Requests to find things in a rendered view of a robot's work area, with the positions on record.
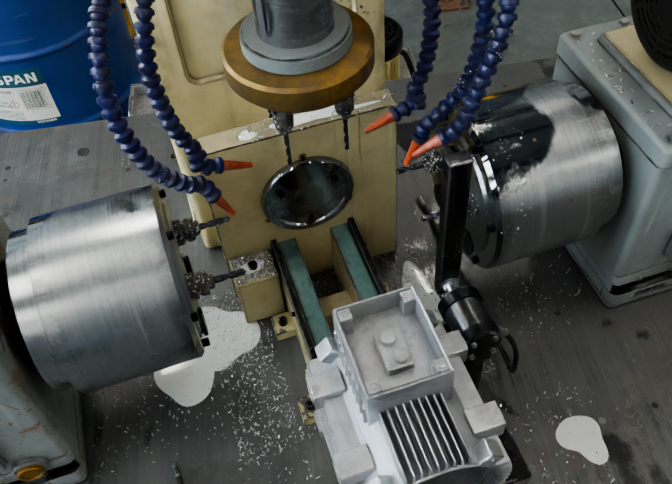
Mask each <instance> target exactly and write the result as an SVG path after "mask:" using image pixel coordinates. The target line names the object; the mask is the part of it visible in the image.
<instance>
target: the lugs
mask: <svg viewBox="0 0 672 484"><path fill-rule="evenodd" d="M425 310H426V312H427V314H428V316H429V318H430V320H431V322H432V324H433V326H434V328H435V327H437V326H438V325H439V323H438V321H437V319H436V317H435V315H434V313H433V311H431V310H427V309H425ZM315 352H316V354H317V357H318V360H319V362H321V363H327V364H331V363H332V362H333V361H334V360H335V359H337V358H338V357H339V356H338V347H337V346H336V345H335V341H334V338H330V337H325V338H324V339H323V340H322V341H321V342H320V343H319V344H318V345H317V346H316V347H315ZM472 450H473V452H474V454H475V456H476V458H477V460H478V463H479V465H484V466H493V465H494V464H496V463H497V462H499V461H500V460H501V459H503V458H504V454H503V452H502V450H501V448H500V446H499V444H498V442H497V440H495V439H488V438H483V439H481V440H480V441H479V442H477V443H476V444H474V445H473V446H472ZM366 484H393V483H392V481H391V478H390V476H389V475H376V476H375V477H373V478H372V479H371V480H370V481H368V482H367V483H366Z"/></svg>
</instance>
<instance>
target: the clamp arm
mask: <svg viewBox="0 0 672 484"><path fill-rule="evenodd" d="M473 162H474V161H473V158H472V157H471V155H470V154H469V152H468V151H467V150H465V151H461V152H457V153H454V154H450V155H447V156H445V157H444V162H443V175H442V188H441V201H440V214H439V227H438V240H437V253H436V266H435V279H434V286H435V288H436V290H437V292H438V293H439V294H443V293H446V292H445V291H446V289H447V288H446V286H445V284H447V286H448V287H449V286H452V285H453V283H452V280H454V283H455V284H457V285H459V276H460V268H461V260H462V252H463V244H464V235H465V227H466V219H467V211H468V203H469V194H470V186H471V178H472V170H473Z"/></svg>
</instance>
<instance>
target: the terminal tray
mask: <svg viewBox="0 0 672 484"><path fill-rule="evenodd" d="M406 292H409V293H410V294H411V297H410V298H405V297H404V293H406ZM343 311H347V312H348V314H349V315H348V317H346V318H344V317H342V316H341V313H342V312H343ZM332 315H333V323H334V329H335V330H334V331H333V332H334V341H335V345H336V346H337V347H338V356H339V358H341V362H342V367H344V368H345V375H346V376H348V383H349V385H351V388H352V394H355V402H356V404H358V405H359V413H362V420H363V423H367V424H368V426H371V425H372V424H374V423H375V422H377V421H379V413H381V416H382V418H384V417H386V410H389V412H390V414H392V413H394V407H395V406H396V407H397V409H398V411H399V410H401V409H402V403H404V404H405V407H406V408H407V407H409V403H410V401H411V400H412V402H413V405H416V404H417V400H418V398H420V401H421V403H423V402H424V400H425V396H427V397H428V399H429V401H432V395H434V394H435V397H436V399H437V400H439V397H440V393H442V394H443V397H444V399H450V398H451V391H452V388H453V382H454V375H455V369H454V367H453V365H452V363H451V361H450V359H449V357H448V355H447V353H446V351H445V349H444V347H443V345H442V343H441V341H440V339H439V337H438V335H437V333H436V331H435V329H434V326H433V324H432V322H431V320H430V318H429V316H428V314H427V312H426V310H425V308H424V306H423V304H422V302H421V300H420V298H419V296H418V294H417V292H416V290H415V288H414V285H411V286H407V287H404V288H401V289H398V290H394V291H391V292H388V293H384V294H381V295H378V296H375V297H371V298H368V299H365V300H361V301H358V302H355V303H352V304H348V305H345V306H342V307H338V308H335V309H332ZM439 361H442V362H443V363H444V367H443V368H438V367H437V362H439ZM371 383H376V384H377V386H378V387H377V389H376V390H371V389H370V384H371Z"/></svg>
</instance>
